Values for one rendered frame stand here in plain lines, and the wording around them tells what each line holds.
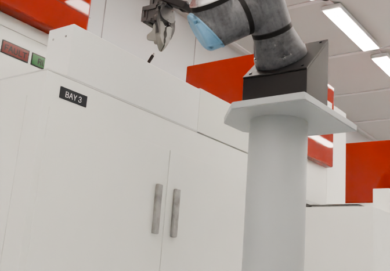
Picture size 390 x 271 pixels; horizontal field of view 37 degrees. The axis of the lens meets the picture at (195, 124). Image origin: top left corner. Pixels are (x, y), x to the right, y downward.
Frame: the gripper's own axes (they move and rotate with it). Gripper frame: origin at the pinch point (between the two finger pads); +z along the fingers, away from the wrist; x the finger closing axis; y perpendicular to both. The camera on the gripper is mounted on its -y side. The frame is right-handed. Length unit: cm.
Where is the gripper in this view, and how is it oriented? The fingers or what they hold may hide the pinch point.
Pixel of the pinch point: (162, 47)
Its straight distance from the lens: 185.9
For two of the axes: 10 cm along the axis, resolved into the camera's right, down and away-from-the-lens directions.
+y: -8.2, 0.9, 5.7
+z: -0.7, 9.6, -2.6
